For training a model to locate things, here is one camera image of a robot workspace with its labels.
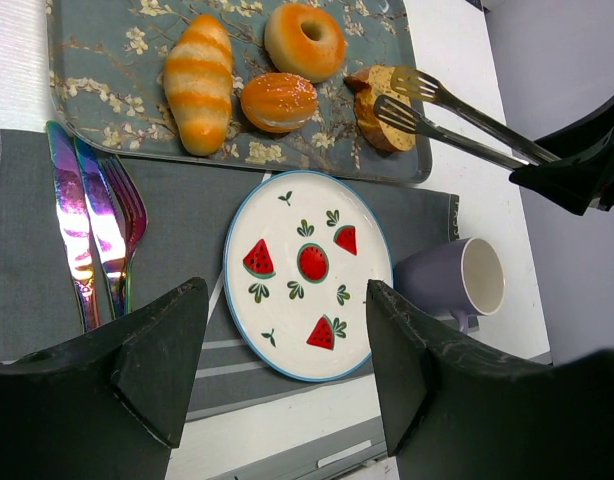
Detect orange ring donut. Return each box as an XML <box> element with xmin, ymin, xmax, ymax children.
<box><xmin>264</xmin><ymin>4</ymin><xmax>346</xmax><ymax>83</ymax></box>

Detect grey striped placemat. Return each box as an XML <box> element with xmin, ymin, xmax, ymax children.
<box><xmin>0</xmin><ymin>130</ymin><xmax>459</xmax><ymax>419</ymax></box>

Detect floral grey serving tray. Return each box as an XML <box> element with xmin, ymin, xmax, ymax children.
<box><xmin>46</xmin><ymin>1</ymin><xmax>432</xmax><ymax>183</ymax></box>

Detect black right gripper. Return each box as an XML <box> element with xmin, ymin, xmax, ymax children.
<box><xmin>509</xmin><ymin>95</ymin><xmax>614</xmax><ymax>216</ymax></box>

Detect brown bread slice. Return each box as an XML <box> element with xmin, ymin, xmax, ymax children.
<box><xmin>344</xmin><ymin>65</ymin><xmax>415</xmax><ymax>152</ymax></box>

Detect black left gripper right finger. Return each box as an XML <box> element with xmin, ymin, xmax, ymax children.
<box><xmin>366</xmin><ymin>280</ymin><xmax>614</xmax><ymax>479</ymax></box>

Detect striped orange croissant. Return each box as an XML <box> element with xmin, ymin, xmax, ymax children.
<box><xmin>163</xmin><ymin>14</ymin><xmax>234</xmax><ymax>157</ymax></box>

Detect watermelon pattern white plate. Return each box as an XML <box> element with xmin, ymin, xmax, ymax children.
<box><xmin>223</xmin><ymin>171</ymin><xmax>393</xmax><ymax>382</ymax></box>

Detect iridescent table knife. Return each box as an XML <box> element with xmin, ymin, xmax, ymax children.
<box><xmin>74</xmin><ymin>137</ymin><xmax>126</xmax><ymax>319</ymax></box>
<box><xmin>45</xmin><ymin>121</ymin><xmax>100</xmax><ymax>332</ymax></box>

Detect metal serving tongs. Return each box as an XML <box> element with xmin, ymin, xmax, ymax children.
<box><xmin>372</xmin><ymin>65</ymin><xmax>562</xmax><ymax>171</ymax></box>

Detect iridescent fork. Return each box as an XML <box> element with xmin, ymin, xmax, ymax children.
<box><xmin>100</xmin><ymin>156</ymin><xmax>148</xmax><ymax>313</ymax></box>

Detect purple ceramic mug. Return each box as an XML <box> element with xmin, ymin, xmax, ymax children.
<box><xmin>393</xmin><ymin>237</ymin><xmax>505</xmax><ymax>333</ymax></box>

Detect round sesame bun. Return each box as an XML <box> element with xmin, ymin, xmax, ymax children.
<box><xmin>240</xmin><ymin>73</ymin><xmax>318</xmax><ymax>133</ymax></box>

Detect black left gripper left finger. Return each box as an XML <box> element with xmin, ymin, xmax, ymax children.
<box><xmin>0</xmin><ymin>277</ymin><xmax>208</xmax><ymax>479</ymax></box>

